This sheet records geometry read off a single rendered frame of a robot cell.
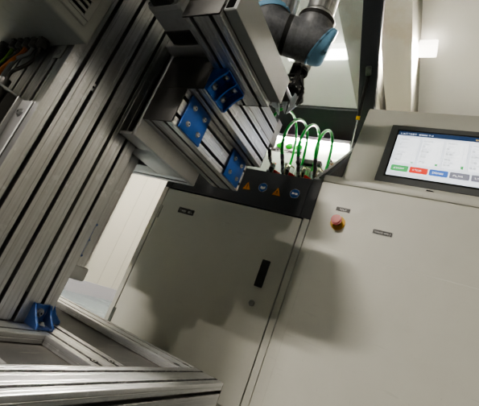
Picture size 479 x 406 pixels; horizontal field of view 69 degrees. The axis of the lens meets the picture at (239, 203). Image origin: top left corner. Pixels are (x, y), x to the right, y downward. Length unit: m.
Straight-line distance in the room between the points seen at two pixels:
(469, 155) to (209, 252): 1.13
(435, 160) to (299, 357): 0.99
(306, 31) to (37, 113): 0.74
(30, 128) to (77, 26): 0.21
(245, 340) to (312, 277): 0.31
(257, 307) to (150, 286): 0.47
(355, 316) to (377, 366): 0.15
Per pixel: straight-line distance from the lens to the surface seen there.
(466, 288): 1.23
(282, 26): 1.13
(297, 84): 1.53
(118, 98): 0.89
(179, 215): 1.54
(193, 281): 1.40
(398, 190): 1.32
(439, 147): 1.75
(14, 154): 0.77
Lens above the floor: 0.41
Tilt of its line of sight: 15 degrees up
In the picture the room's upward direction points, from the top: 22 degrees clockwise
